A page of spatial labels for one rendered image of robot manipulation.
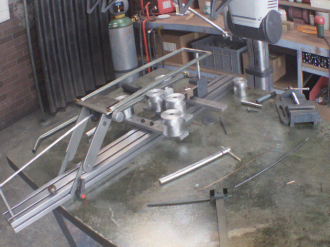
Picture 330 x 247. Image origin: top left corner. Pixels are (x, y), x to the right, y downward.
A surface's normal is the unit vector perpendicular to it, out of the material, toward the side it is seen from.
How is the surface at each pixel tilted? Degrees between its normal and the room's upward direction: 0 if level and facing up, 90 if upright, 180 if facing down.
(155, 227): 0
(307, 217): 0
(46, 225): 0
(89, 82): 90
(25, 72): 90
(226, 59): 90
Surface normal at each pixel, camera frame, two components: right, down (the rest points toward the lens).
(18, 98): 0.76, 0.22
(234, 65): -0.65, 0.40
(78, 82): -0.05, 0.44
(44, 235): -0.11, -0.89
